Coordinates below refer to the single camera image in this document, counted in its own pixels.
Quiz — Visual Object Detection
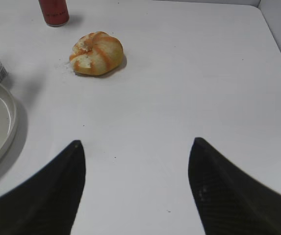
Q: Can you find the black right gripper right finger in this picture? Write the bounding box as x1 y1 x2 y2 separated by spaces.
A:
188 137 281 235

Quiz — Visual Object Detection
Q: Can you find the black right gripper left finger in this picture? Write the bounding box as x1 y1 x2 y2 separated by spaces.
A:
0 140 86 235

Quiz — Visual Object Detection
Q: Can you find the orange striped bread roll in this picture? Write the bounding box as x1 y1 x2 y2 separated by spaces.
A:
69 31 124 76

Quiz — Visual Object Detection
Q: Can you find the red soda can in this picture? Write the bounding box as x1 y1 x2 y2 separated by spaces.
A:
38 0 70 26

